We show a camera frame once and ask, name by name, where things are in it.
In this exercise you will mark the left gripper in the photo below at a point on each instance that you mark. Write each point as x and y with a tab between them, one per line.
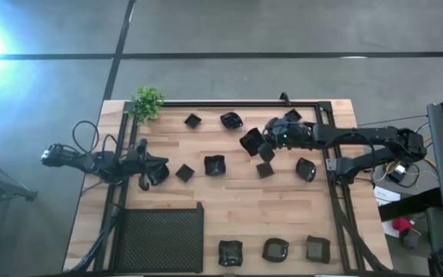
133	164

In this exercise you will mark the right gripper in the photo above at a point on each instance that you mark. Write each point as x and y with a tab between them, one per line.
290	134

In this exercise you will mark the black oval plate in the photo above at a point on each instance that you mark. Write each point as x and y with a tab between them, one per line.
306	169
160	176

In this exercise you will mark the black leaf-shaped plate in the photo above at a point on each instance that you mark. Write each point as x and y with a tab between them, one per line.
231	121

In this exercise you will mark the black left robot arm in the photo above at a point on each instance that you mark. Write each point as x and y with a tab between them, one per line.
102	165

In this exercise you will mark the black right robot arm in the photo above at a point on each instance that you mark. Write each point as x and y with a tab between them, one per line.
360	134

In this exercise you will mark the small black clamp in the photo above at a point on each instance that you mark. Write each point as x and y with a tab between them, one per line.
284	98

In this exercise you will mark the green plant in white pot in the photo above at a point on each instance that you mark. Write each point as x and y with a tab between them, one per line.
146	102

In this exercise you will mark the black rounded square plate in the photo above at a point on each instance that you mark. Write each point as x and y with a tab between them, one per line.
318	249

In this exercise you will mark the white paper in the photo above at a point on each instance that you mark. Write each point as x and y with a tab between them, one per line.
385	194
388	229

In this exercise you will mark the small white electronic box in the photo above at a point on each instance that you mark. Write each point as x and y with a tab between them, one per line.
398	171

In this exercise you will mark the red object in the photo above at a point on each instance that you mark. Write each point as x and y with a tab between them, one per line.
402	224

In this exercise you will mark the dark grey cloth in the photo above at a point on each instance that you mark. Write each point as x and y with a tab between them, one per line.
410	238

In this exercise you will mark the black aluminium frame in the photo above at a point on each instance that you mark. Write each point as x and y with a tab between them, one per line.
225	104

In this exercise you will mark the grey metal bracket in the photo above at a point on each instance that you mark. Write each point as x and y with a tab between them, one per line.
331	164

